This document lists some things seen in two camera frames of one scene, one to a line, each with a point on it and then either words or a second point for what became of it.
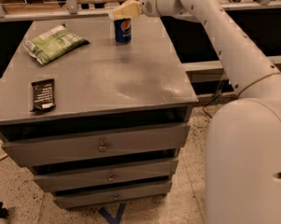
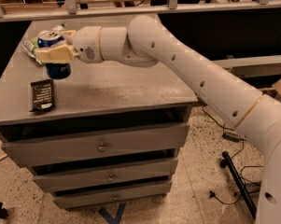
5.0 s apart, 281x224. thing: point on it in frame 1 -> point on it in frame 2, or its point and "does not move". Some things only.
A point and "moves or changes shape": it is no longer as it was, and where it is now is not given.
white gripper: (148, 6) -> (86, 44)
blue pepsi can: (122, 30) moves or changes shape
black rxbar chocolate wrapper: (43, 95) does not move
